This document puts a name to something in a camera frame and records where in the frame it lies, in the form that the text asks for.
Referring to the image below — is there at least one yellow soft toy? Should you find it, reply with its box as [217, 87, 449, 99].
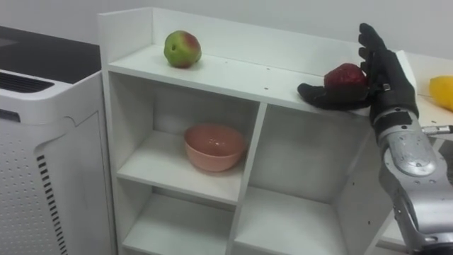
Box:
[429, 74, 453, 113]

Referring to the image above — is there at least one white shelf unit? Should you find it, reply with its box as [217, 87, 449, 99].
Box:
[97, 6, 453, 255]

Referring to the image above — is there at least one white air purifier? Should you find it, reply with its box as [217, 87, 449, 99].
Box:
[0, 25, 117, 255]

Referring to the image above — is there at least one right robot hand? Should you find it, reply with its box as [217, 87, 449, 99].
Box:
[297, 23, 420, 128]

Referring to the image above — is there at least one pink bowl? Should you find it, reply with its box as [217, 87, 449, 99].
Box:
[183, 123, 247, 173]

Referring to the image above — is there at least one red strawberry soft toy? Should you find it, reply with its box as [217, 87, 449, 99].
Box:
[323, 62, 369, 91]

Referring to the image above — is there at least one green red apple soft toy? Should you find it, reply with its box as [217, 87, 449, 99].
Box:
[163, 30, 202, 69]

